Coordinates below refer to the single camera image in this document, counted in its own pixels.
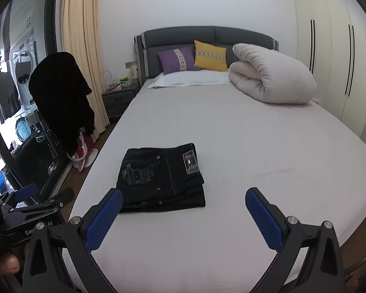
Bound folded beige duvet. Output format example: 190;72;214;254
229;43;318;104

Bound pink bag with white rope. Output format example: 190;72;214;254
68;133;93;172

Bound bed with white sheet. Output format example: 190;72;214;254
69;70;366;293

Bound dark hanging clothes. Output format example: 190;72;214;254
0;73;20;124

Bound white washing machine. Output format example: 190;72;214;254
10;35;39;110

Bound black hanging garment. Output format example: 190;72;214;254
29;52;95;156

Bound grey nightstand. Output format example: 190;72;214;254
102;82;141;119

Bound beige curtain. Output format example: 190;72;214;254
62;0;110;135

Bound white wire basket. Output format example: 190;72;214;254
104;71;132;91

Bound white wardrobe with black handles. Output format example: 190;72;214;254
293;0;366;156

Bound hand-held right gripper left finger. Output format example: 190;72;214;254
21;188;124;293

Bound purple pillow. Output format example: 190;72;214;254
157;47;202;75

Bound washing machine with blue door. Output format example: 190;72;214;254
15;114;38;147

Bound person's left hand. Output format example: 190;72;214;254
0;252;21;278

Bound yellow pillow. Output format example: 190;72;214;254
194;40;229;72

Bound dark denim pants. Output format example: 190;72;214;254
115;143;206;212

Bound white pillow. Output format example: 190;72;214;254
148;70;232;89

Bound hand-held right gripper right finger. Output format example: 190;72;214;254
245;187;345;293

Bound black framed glass door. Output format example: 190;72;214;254
0;0;74;197

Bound grey upholstered headboard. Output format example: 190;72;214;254
134;26;279;86

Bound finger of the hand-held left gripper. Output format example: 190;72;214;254
9;187;75;217
0;184;40;211

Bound white round base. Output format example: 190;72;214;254
86;148;100;167

